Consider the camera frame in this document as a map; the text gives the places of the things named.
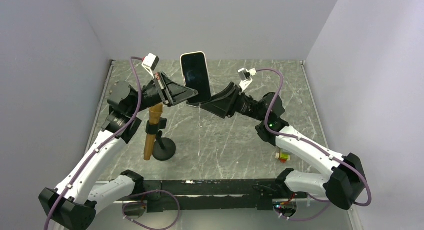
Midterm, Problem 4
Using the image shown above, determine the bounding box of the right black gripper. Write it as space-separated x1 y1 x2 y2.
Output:
200 82 266 123

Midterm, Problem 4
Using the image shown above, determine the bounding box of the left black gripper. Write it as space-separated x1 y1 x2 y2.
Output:
128 71 199 116

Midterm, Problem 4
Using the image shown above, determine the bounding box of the black smartphone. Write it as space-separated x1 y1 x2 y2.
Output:
181 52 212 104

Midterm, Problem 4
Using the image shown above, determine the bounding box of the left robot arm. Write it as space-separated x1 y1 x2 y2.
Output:
38 72 198 230

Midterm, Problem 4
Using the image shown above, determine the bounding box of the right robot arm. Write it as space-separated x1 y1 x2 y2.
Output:
200 82 368 210

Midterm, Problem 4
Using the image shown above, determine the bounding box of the gold microphone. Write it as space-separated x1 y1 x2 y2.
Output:
143 103 163 161

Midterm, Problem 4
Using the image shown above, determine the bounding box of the black microphone stand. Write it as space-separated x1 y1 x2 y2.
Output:
152 117 177 161

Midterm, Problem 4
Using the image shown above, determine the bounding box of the colourful toy brick assembly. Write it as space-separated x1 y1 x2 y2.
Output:
275 151 291 164

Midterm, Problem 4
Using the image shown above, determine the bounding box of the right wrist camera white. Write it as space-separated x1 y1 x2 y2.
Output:
237 68 257 92

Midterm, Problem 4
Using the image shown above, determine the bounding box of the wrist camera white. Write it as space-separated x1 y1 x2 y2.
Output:
141 53 160 79
237 68 257 92

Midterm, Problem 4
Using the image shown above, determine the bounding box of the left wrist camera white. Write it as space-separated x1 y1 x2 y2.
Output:
141 53 160 79

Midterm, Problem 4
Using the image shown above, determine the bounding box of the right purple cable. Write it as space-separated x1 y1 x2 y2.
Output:
256 68 373 208

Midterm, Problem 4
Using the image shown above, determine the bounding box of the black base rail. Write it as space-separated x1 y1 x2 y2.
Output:
122 179 300 213

